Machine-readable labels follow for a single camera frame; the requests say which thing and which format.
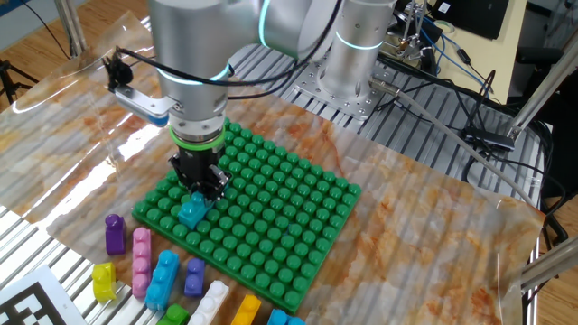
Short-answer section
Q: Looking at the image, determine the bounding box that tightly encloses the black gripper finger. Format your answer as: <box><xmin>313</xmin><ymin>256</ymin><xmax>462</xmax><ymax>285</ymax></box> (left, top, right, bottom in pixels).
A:
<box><xmin>168</xmin><ymin>154</ymin><xmax>203</xmax><ymax>196</ymax></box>
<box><xmin>204</xmin><ymin>165</ymin><xmax>231</xmax><ymax>203</ymax></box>

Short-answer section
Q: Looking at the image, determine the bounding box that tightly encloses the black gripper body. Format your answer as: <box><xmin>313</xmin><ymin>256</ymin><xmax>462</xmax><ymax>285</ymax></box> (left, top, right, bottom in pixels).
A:
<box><xmin>178</xmin><ymin>145</ymin><xmax>224</xmax><ymax>187</ymax></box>

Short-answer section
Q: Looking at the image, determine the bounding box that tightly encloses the teal long block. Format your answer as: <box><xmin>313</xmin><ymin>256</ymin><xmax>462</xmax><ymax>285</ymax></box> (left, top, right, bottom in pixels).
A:
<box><xmin>177</xmin><ymin>190</ymin><xmax>216</xmax><ymax>231</ymax></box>

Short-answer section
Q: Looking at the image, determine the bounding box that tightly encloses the green studded baseplate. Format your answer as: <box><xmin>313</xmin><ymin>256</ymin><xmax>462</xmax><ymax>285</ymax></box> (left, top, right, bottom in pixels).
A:
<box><xmin>131</xmin><ymin>117</ymin><xmax>363</xmax><ymax>315</ymax></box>

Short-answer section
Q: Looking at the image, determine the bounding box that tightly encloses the dark purple sloped block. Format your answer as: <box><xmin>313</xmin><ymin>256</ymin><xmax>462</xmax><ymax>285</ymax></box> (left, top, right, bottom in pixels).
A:
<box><xmin>104</xmin><ymin>213</ymin><xmax>127</xmax><ymax>257</ymax></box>

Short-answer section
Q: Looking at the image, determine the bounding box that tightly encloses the pink long block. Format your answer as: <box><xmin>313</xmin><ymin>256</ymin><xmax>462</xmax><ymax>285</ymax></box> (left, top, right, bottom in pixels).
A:
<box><xmin>130</xmin><ymin>225</ymin><xmax>156</xmax><ymax>298</ymax></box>

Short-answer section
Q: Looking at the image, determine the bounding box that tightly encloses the indigo two-stud block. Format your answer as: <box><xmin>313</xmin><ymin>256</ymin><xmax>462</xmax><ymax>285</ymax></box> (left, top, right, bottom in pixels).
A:
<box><xmin>183</xmin><ymin>257</ymin><xmax>207</xmax><ymax>299</ymax></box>

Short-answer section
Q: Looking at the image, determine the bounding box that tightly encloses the sky blue three-stud block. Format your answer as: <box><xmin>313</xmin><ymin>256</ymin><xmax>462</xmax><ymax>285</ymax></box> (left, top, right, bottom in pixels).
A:
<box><xmin>144</xmin><ymin>249</ymin><xmax>181</xmax><ymax>311</ymax></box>

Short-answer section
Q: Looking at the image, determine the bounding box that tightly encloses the white four-stud long block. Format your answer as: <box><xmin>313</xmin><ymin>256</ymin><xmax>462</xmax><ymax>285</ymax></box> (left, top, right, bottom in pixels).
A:
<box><xmin>187</xmin><ymin>279</ymin><xmax>230</xmax><ymax>325</ymax></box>

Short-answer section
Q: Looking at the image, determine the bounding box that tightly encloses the orange-yellow four-stud long block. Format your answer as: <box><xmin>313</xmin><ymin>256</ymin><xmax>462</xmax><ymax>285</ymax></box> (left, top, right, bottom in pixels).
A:
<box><xmin>230</xmin><ymin>293</ymin><xmax>263</xmax><ymax>325</ymax></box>

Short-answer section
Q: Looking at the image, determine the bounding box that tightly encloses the lemon yellow small block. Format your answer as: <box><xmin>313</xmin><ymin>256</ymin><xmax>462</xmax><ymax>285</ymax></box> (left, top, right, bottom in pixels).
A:
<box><xmin>90</xmin><ymin>261</ymin><xmax>117</xmax><ymax>303</ymax></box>

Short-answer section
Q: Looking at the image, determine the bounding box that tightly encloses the green two-stud block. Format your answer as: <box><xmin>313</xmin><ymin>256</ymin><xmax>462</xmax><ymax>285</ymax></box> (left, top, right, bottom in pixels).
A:
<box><xmin>156</xmin><ymin>302</ymin><xmax>191</xmax><ymax>325</ymax></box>

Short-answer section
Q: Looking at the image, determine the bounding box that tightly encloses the blue square four-stud block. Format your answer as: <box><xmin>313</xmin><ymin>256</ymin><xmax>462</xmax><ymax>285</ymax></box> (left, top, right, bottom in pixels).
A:
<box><xmin>266</xmin><ymin>308</ymin><xmax>307</xmax><ymax>325</ymax></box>

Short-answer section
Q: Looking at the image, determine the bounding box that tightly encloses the printed marker tag paper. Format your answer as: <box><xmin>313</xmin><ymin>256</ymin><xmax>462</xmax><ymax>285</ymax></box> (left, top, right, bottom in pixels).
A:
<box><xmin>0</xmin><ymin>264</ymin><xmax>76</xmax><ymax>325</ymax></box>

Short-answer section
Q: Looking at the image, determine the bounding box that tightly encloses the black tripod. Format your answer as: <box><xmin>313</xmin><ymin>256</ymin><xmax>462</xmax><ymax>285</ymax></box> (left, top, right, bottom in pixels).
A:
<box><xmin>0</xmin><ymin>58</ymin><xmax>41</xmax><ymax>106</ymax></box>

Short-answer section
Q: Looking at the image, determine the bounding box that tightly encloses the marble pattern mat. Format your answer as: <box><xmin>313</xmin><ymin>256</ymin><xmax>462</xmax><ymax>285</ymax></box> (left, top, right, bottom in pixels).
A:
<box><xmin>0</xmin><ymin>11</ymin><xmax>546</xmax><ymax>325</ymax></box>

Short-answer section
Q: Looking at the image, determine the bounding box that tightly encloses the small metal stand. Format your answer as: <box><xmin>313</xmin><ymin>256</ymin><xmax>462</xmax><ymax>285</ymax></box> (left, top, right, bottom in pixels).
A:
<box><xmin>391</xmin><ymin>0</ymin><xmax>435</xmax><ymax>60</ymax></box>

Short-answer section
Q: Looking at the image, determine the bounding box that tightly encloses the black power strip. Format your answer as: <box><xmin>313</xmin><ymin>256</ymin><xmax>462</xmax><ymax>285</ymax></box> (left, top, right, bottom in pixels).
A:
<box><xmin>460</xmin><ymin>125</ymin><xmax>517</xmax><ymax>153</ymax></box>

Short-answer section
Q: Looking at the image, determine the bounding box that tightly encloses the beige desk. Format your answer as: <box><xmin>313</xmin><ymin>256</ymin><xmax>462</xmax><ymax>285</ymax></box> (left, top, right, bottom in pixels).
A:
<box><xmin>431</xmin><ymin>0</ymin><xmax>528</xmax><ymax>106</ymax></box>

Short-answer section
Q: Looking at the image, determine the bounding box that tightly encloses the black laptop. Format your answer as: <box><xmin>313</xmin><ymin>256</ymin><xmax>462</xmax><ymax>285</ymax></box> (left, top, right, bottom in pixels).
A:
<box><xmin>444</xmin><ymin>0</ymin><xmax>510</xmax><ymax>41</ymax></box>

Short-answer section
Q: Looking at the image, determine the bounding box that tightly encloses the green flange ring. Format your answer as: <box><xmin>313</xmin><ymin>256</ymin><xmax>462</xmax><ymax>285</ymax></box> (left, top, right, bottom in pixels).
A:
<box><xmin>169</xmin><ymin>117</ymin><xmax>227</xmax><ymax>153</ymax></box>

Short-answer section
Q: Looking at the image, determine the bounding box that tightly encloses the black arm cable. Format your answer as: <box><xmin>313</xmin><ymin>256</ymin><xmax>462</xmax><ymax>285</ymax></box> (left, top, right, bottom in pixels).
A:
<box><xmin>102</xmin><ymin>0</ymin><xmax>344</xmax><ymax>100</ymax></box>

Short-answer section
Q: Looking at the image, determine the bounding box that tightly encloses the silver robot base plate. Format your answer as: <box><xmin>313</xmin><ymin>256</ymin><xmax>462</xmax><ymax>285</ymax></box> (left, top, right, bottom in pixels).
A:
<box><xmin>293</xmin><ymin>56</ymin><xmax>394</xmax><ymax>122</ymax></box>

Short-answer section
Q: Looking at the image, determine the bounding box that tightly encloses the aluminium frame post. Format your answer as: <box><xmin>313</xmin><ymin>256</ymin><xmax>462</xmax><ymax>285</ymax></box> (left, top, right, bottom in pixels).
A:
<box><xmin>518</xmin><ymin>236</ymin><xmax>578</xmax><ymax>293</ymax></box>
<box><xmin>53</xmin><ymin>0</ymin><xmax>88</xmax><ymax>59</ymax></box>
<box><xmin>506</xmin><ymin>48</ymin><xmax>578</xmax><ymax>142</ymax></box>

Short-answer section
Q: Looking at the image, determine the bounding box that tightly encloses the grey conduit hose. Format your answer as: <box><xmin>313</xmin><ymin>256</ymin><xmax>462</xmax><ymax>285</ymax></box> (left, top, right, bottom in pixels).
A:
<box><xmin>368</xmin><ymin>77</ymin><xmax>537</xmax><ymax>208</ymax></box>

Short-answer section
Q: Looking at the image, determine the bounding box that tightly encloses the blue cable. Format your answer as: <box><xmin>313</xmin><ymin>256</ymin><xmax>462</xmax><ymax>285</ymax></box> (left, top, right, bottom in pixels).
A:
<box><xmin>418</xmin><ymin>25</ymin><xmax>492</xmax><ymax>95</ymax></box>

